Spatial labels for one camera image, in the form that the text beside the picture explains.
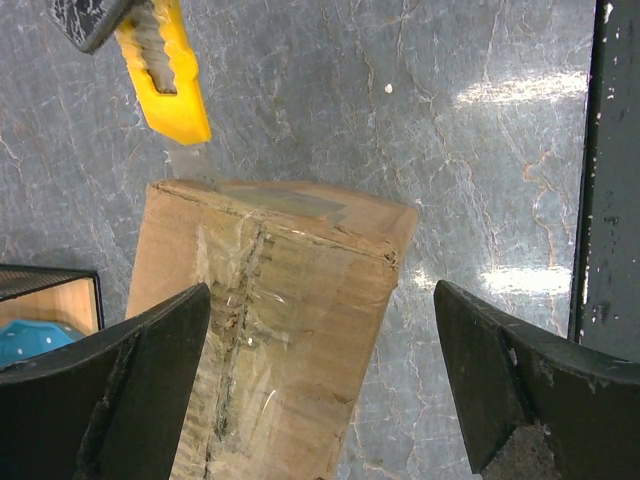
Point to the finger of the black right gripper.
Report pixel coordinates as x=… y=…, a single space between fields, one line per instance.
x=87 y=24

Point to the black wire wooden shelf rack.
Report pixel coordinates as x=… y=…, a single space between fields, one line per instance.
x=67 y=296

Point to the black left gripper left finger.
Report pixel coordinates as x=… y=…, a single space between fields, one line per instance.
x=109 y=406

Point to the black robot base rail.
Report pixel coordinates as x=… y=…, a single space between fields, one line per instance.
x=604 y=307

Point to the yellow utility knife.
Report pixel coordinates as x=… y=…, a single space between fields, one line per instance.
x=165 y=75

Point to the blue dotted plate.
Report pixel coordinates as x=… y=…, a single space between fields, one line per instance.
x=22 y=339

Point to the brown cardboard express box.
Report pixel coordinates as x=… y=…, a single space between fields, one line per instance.
x=300 y=275

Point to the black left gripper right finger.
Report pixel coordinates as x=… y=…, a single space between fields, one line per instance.
x=531 y=404

